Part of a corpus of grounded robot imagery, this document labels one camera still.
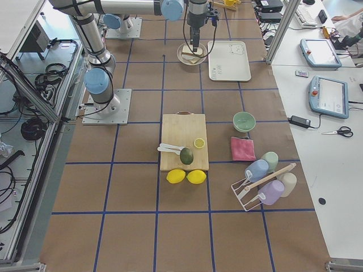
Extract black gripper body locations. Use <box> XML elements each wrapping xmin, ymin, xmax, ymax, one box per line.
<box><xmin>187</xmin><ymin>11</ymin><xmax>219</xmax><ymax>45</ymax></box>

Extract white bread slice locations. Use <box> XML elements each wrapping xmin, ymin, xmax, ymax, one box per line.
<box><xmin>181</xmin><ymin>44</ymin><xmax>203</xmax><ymax>56</ymax></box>

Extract round cream plate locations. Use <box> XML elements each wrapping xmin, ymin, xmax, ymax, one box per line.
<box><xmin>177</xmin><ymin>42</ymin><xmax>208</xmax><ymax>66</ymax></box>

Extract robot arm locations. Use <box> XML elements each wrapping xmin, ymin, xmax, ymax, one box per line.
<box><xmin>99</xmin><ymin>1</ymin><xmax>219</xmax><ymax>58</ymax></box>
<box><xmin>50</xmin><ymin>1</ymin><xmax>120</xmax><ymax>116</ymax></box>

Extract bread slice under egg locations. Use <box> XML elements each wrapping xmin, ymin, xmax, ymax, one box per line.
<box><xmin>181</xmin><ymin>55</ymin><xmax>205</xmax><ymax>65</ymax></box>

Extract yellow mug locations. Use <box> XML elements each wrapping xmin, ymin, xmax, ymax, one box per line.
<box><xmin>224</xmin><ymin>0</ymin><xmax>241</xmax><ymax>7</ymax></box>

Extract wooden mug rack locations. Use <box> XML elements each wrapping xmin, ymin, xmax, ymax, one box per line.
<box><xmin>213</xmin><ymin>0</ymin><xmax>238</xmax><ymax>11</ymax></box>

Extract cream bear serving tray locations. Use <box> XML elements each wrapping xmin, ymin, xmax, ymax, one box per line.
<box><xmin>208</xmin><ymin>41</ymin><xmax>251</xmax><ymax>82</ymax></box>

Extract wooden cutting board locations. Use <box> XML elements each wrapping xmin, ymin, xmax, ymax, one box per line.
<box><xmin>160</xmin><ymin>113</ymin><xmax>209</xmax><ymax>171</ymax></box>

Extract green bowl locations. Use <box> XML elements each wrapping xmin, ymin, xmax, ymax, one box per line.
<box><xmin>233</xmin><ymin>111</ymin><xmax>256</xmax><ymax>133</ymax></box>

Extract lemon half slice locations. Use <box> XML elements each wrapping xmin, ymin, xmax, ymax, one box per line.
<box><xmin>193</xmin><ymin>138</ymin><xmax>205</xmax><ymax>149</ymax></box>

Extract far teach pendant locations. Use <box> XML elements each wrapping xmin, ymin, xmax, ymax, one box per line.
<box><xmin>299</xmin><ymin>39</ymin><xmax>342</xmax><ymax>69</ymax></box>

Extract teach pendant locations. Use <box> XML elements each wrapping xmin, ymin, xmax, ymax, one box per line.
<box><xmin>299</xmin><ymin>39</ymin><xmax>342</xmax><ymax>69</ymax></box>
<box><xmin>308</xmin><ymin>76</ymin><xmax>349</xmax><ymax>119</ymax></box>

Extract avocado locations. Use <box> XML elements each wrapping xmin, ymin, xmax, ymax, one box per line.
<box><xmin>179</xmin><ymin>147</ymin><xmax>194</xmax><ymax>165</ymax></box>

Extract pink cloth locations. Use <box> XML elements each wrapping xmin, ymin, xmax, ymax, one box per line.
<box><xmin>231</xmin><ymin>137</ymin><xmax>256</xmax><ymax>162</ymax></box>

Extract black power adapter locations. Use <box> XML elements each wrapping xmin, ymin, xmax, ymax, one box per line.
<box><xmin>288</xmin><ymin>115</ymin><xmax>311</xmax><ymax>129</ymax></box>

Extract right yellow lemon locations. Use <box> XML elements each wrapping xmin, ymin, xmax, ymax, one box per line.
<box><xmin>187</xmin><ymin>169</ymin><xmax>206</xmax><ymax>184</ymax></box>

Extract yellow lemon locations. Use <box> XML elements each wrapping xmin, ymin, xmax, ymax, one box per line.
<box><xmin>166</xmin><ymin>169</ymin><xmax>186</xmax><ymax>184</ymax></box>
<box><xmin>187</xmin><ymin>169</ymin><xmax>206</xmax><ymax>184</ymax></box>

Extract left yellow lemon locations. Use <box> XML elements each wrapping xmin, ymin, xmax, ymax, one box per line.
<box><xmin>166</xmin><ymin>169</ymin><xmax>186</xmax><ymax>184</ymax></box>

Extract green cup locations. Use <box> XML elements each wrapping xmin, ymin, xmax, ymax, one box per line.
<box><xmin>261</xmin><ymin>151</ymin><xmax>278</xmax><ymax>173</ymax></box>

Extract near teach pendant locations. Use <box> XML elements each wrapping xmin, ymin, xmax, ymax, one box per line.
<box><xmin>308</xmin><ymin>76</ymin><xmax>349</xmax><ymax>119</ymax></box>

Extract blue cup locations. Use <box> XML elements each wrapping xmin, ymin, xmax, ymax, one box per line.
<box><xmin>244</xmin><ymin>159</ymin><xmax>269</xmax><ymax>182</ymax></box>

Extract wooden rolling pin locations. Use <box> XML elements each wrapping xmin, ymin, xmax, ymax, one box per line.
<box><xmin>244</xmin><ymin>163</ymin><xmax>296</xmax><ymax>192</ymax></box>

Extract cream cup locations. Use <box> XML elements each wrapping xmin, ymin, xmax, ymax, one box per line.
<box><xmin>277</xmin><ymin>172</ymin><xmax>297</xmax><ymax>197</ymax></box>

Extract purple cup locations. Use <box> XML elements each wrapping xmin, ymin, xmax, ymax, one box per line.
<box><xmin>258</xmin><ymin>180</ymin><xmax>285</xmax><ymax>205</ymax></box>

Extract black scissors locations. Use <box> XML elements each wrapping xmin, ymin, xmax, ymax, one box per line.
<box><xmin>322</xmin><ymin>126</ymin><xmax>354</xmax><ymax>138</ymax></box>

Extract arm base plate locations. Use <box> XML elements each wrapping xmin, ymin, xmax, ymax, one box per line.
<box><xmin>105</xmin><ymin>17</ymin><xmax>142</xmax><ymax>40</ymax></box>
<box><xmin>82</xmin><ymin>89</ymin><xmax>132</xmax><ymax>125</ymax></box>

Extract white wire cup rack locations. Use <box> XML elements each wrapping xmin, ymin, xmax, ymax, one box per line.
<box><xmin>230</xmin><ymin>177</ymin><xmax>261</xmax><ymax>212</ymax></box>

